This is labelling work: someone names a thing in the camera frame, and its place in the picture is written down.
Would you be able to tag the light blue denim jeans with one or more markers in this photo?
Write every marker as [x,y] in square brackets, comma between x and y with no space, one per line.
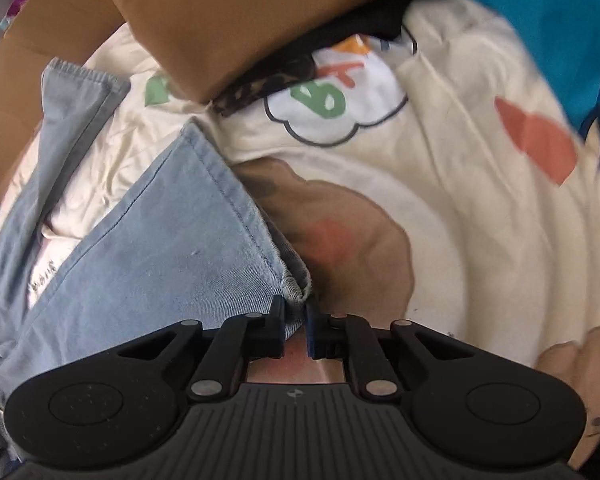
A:
[170,240]

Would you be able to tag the brown cardboard sheet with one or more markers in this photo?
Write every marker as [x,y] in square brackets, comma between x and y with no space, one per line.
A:
[55,35]

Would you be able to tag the brown folded garment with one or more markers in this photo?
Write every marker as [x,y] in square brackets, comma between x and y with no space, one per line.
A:
[240,15]

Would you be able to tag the black folded garment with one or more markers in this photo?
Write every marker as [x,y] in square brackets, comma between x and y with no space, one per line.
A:
[370,17]

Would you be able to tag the cream bear-print bed sheet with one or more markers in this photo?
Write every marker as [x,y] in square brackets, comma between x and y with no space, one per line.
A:
[470,200]

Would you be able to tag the teal printed blanket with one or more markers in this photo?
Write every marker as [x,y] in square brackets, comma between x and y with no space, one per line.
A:
[545,15]

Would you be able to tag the leopard print garment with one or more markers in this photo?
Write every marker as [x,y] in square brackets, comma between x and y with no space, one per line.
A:
[260,85]

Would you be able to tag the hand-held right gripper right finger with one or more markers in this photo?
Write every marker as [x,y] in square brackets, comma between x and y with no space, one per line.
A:
[312,332]

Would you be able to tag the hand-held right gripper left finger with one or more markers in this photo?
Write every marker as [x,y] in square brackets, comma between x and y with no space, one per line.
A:
[279,327]

